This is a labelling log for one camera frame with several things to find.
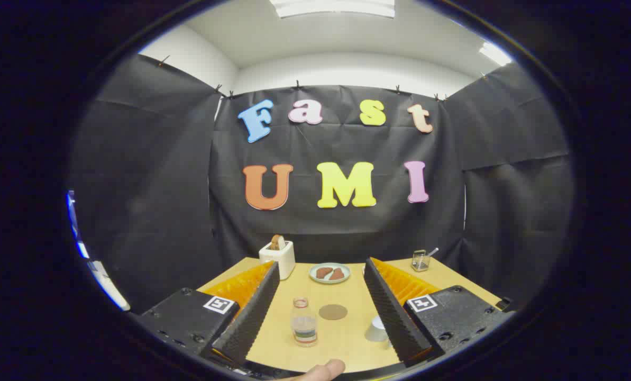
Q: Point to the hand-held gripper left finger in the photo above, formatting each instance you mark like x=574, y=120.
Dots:
x=252, y=317

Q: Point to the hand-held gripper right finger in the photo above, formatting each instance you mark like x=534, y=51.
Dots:
x=394, y=317

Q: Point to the white cup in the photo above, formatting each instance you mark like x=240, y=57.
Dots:
x=376, y=330

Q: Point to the brown round coaster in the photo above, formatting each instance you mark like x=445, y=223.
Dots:
x=333, y=312

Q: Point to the wooden table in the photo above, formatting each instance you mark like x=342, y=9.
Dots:
x=347, y=344

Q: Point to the white toaster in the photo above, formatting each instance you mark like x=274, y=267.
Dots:
x=281, y=260

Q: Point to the brown meat piece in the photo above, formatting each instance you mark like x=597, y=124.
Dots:
x=337, y=274
x=323, y=272

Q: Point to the pale green plate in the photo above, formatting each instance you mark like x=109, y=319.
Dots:
x=329, y=281

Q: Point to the bread slice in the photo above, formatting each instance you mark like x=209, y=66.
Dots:
x=277, y=242

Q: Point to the small ceiling light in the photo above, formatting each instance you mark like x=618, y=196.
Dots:
x=495, y=54

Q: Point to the long ceiling light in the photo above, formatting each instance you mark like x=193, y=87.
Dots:
x=331, y=7

